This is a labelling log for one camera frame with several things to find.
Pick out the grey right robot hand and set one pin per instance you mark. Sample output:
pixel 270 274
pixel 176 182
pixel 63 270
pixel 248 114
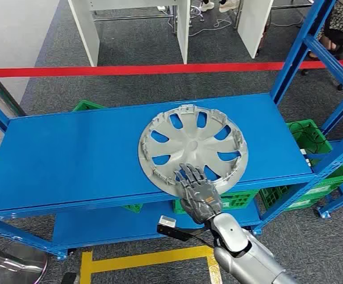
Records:
pixel 199 200

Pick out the grey plastic wheel cover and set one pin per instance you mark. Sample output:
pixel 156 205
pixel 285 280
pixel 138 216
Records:
pixel 193 145

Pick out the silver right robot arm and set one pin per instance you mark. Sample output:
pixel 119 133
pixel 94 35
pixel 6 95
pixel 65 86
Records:
pixel 248 255

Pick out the green plastic crate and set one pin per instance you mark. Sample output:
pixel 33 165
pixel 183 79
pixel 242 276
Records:
pixel 322 148
pixel 331 182
pixel 85 106
pixel 134 207
pixel 236 200

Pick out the small white block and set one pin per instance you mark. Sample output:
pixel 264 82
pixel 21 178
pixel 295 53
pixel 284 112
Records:
pixel 303 151

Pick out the red barrier belt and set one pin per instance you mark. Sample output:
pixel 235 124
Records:
pixel 130 69

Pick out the white panel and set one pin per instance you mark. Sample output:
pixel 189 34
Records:
pixel 254 27

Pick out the person's foot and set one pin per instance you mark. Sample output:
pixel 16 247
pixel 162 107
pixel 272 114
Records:
pixel 229 5
pixel 207 5

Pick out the white power strip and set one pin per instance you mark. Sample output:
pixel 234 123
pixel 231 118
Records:
pixel 161 8

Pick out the black chair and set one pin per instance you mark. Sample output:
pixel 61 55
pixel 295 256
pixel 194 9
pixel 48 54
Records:
pixel 341 86

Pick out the white table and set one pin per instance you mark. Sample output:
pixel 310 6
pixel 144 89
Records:
pixel 82 31

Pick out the person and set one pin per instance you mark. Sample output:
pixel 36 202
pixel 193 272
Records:
pixel 341 17

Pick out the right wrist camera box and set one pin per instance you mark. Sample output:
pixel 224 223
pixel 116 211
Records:
pixel 167 221

